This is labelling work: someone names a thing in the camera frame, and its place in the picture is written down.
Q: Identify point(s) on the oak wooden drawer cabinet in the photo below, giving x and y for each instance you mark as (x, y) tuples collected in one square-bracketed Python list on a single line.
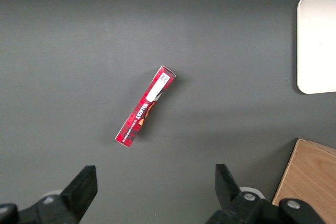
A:
[(311, 171)]

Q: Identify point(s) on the red tartan cookie box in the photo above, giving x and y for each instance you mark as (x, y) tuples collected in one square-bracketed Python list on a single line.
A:
[(147, 106)]

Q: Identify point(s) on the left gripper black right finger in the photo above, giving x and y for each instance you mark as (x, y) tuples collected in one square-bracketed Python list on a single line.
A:
[(236, 208)]

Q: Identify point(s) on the beige rectangular plastic tray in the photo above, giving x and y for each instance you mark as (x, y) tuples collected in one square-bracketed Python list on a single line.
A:
[(319, 43)]

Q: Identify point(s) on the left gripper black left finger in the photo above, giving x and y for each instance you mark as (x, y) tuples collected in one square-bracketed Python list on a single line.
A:
[(76, 200)]

